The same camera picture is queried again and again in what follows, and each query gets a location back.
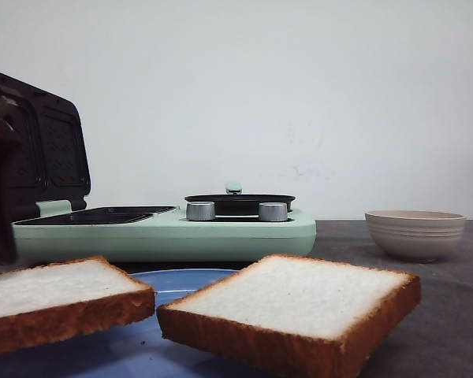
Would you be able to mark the breakfast maker hinged lid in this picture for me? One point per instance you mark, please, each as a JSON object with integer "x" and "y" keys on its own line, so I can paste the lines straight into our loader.
{"x": 51, "y": 164}

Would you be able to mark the white bread slice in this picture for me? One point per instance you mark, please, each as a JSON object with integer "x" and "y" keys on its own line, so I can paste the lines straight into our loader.
{"x": 51, "y": 303}
{"x": 294, "y": 316}

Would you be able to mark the beige ribbed ceramic bowl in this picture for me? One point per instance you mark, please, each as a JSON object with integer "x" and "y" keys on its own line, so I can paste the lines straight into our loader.
{"x": 415, "y": 235}

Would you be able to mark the mint green breakfast maker base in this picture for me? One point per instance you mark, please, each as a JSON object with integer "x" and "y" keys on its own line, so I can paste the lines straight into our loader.
{"x": 160, "y": 234}

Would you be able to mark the left silver control knob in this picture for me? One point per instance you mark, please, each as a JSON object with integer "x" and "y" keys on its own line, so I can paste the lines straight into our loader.
{"x": 200, "y": 211}

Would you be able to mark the silver control knob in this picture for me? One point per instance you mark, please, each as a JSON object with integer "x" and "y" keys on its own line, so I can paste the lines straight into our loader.
{"x": 273, "y": 212}
{"x": 200, "y": 211}

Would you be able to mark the black round frying pan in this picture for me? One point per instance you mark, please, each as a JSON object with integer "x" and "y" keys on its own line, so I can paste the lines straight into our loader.
{"x": 235, "y": 203}

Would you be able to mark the blue round plate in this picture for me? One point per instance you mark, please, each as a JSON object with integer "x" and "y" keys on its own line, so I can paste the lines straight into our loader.
{"x": 134, "y": 350}

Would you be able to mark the right silver control knob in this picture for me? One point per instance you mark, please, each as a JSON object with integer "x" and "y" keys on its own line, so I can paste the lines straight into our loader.
{"x": 273, "y": 212}

